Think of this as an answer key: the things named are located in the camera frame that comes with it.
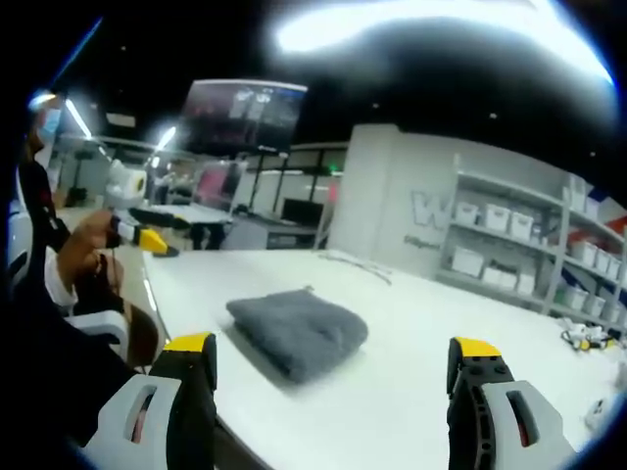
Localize pink cloth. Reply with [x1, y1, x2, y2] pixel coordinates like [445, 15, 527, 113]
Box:
[198, 164, 237, 203]

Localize black monitor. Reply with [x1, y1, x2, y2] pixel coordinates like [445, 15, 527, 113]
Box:
[281, 197, 325, 225]

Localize large dark wall screen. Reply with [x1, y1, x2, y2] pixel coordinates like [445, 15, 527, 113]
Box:
[178, 79, 309, 154]

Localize person's head with mask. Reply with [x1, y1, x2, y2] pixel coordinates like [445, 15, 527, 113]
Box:
[26, 90, 65, 164]

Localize brown object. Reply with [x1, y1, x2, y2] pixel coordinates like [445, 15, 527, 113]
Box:
[121, 301, 161, 368]

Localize grey towel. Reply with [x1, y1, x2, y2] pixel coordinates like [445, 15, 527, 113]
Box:
[225, 288, 369, 384]

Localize grey metal shelving unit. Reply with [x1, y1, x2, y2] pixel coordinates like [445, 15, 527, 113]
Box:
[438, 155, 627, 327]

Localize thin grey cord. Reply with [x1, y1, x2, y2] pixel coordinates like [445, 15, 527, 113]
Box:
[317, 252, 394, 285]

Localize grey background work table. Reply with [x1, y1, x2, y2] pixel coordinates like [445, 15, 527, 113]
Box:
[129, 201, 234, 252]

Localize group of white storage boxes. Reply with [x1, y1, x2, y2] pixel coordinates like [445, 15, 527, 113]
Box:
[450, 183, 626, 322]

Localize small yellow white object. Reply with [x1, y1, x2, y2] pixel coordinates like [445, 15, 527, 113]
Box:
[559, 320, 624, 353]

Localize person's left hand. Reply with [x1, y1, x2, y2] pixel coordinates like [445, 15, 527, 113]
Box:
[58, 210, 123, 295]

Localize ceiling light strip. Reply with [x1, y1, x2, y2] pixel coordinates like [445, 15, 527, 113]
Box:
[65, 97, 93, 139]
[155, 125, 177, 154]

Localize person's dark clothed body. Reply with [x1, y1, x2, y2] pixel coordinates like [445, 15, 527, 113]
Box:
[17, 159, 148, 442]

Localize large bright ceiling light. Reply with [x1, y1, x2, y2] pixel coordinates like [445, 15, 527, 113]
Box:
[272, 0, 616, 85]

